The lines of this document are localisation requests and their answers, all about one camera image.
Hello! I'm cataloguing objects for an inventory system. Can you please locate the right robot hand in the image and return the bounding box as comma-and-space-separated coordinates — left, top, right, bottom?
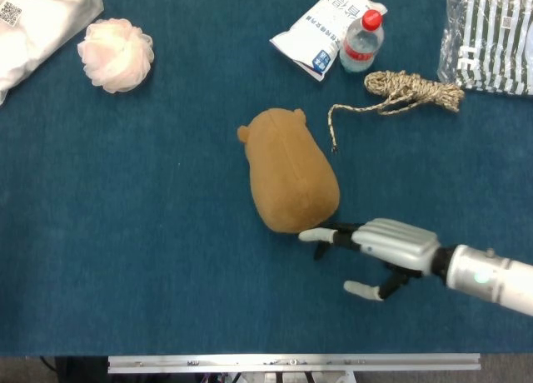
297, 217, 441, 303

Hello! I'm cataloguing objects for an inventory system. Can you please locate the brown plush toy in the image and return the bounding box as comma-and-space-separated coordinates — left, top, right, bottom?
237, 107, 341, 234

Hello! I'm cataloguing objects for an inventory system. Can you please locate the clear plastic water bottle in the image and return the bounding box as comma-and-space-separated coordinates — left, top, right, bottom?
339, 9, 386, 74

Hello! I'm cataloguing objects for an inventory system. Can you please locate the white blue snack packet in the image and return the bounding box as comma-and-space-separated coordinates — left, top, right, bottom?
269, 0, 388, 82

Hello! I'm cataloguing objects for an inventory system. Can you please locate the striped shirt in plastic bag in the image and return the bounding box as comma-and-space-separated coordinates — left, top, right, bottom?
436, 0, 533, 97

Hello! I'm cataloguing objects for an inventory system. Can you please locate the blue table mat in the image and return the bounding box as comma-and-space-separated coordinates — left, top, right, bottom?
0, 0, 533, 356

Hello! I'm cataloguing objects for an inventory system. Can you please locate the pink mesh bath sponge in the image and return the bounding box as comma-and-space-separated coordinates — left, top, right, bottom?
77, 18, 155, 94

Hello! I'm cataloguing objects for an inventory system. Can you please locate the white folded cloth package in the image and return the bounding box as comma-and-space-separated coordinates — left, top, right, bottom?
0, 0, 105, 106

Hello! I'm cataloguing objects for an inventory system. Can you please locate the beige braided rope bundle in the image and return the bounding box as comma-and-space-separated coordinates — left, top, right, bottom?
327, 69, 466, 154

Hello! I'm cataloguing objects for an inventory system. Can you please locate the aluminium frame rail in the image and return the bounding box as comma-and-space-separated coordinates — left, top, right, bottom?
107, 353, 481, 375

